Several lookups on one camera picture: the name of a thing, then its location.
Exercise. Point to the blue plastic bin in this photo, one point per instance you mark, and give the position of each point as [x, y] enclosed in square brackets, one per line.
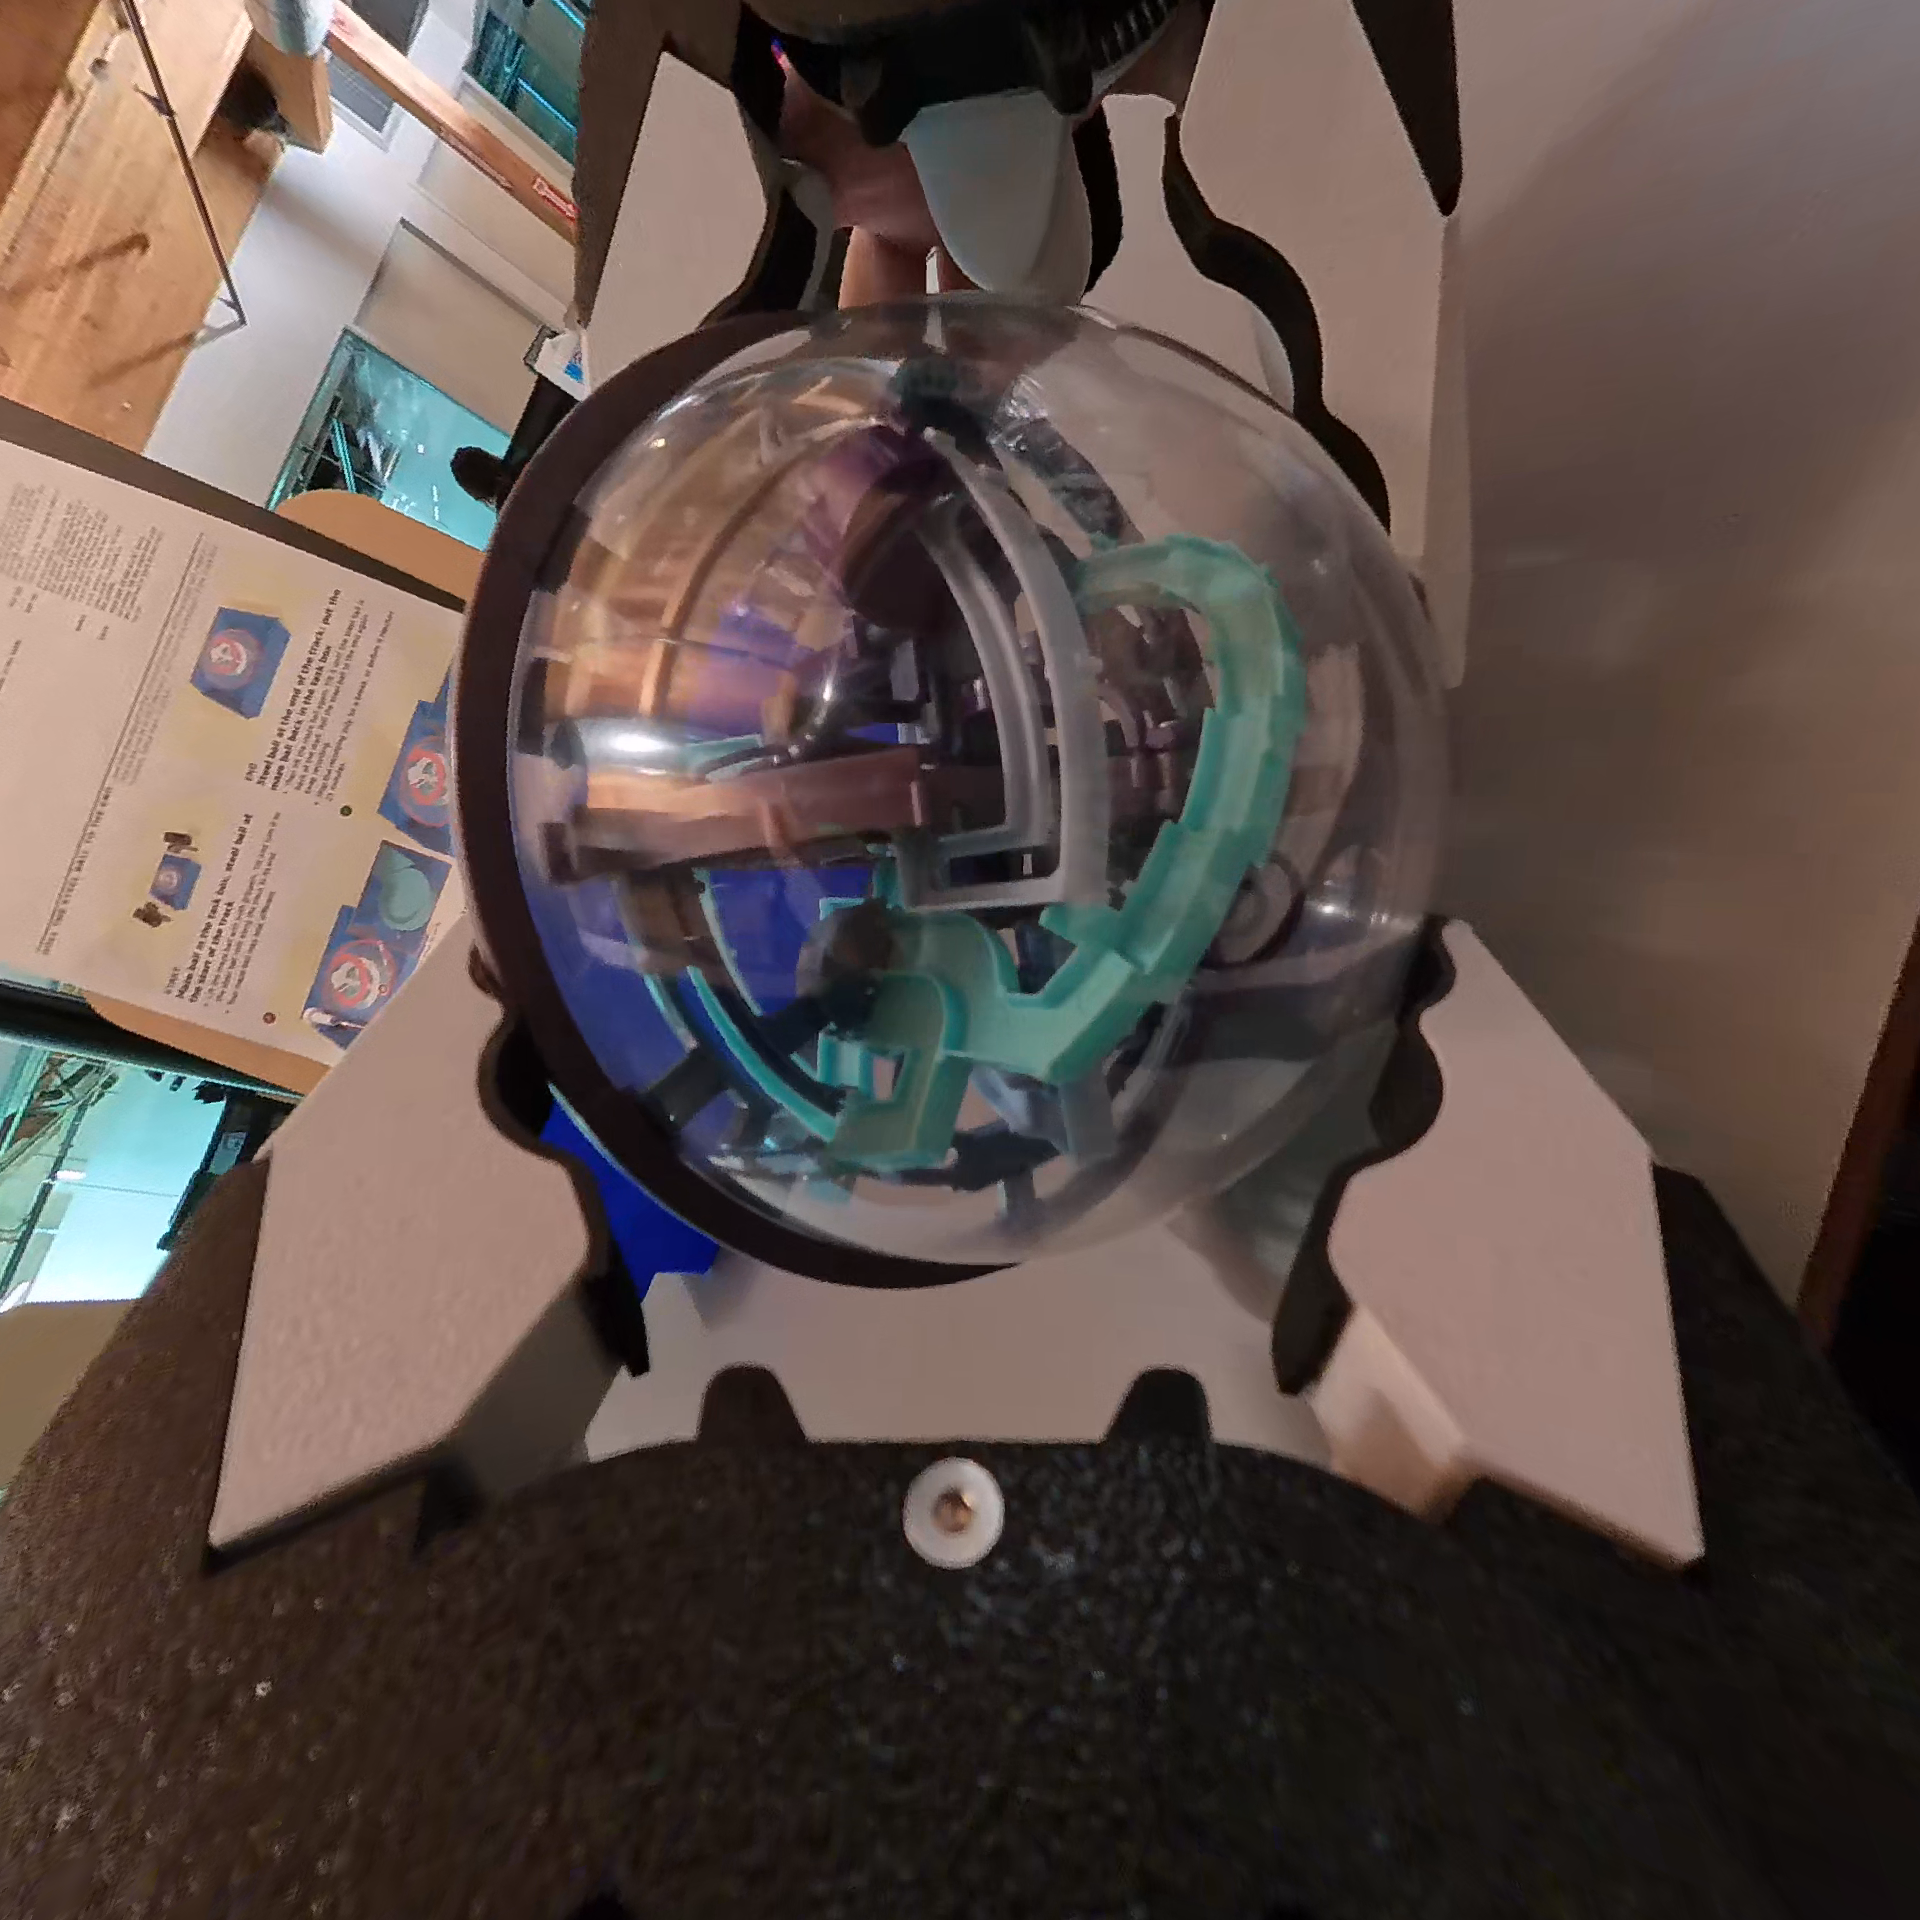
[659, 1244]

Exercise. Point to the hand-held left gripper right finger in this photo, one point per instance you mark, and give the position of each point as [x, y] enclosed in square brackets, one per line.
[1515, 1276]

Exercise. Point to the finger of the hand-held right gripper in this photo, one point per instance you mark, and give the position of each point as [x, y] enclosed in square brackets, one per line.
[1321, 194]
[659, 194]

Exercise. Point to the person's right hand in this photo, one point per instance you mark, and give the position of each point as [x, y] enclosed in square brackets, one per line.
[877, 225]

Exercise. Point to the clear plastic maze ball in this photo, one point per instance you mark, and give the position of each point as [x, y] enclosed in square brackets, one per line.
[931, 780]

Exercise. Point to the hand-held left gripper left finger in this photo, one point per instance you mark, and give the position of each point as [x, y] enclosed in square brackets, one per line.
[390, 1276]

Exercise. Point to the printed instruction sheet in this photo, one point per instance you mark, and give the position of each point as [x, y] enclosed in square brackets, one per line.
[194, 735]

